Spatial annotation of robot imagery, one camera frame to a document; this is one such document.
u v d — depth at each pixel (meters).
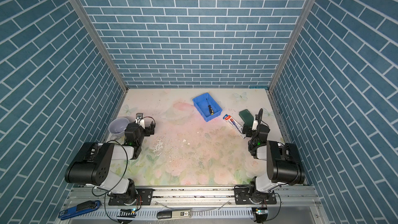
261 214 0.74
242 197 0.74
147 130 0.85
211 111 1.05
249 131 0.86
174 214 0.66
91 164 0.46
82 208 0.67
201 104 1.11
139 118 0.80
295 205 0.74
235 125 0.99
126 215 0.72
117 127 0.97
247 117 1.04
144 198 0.73
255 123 0.83
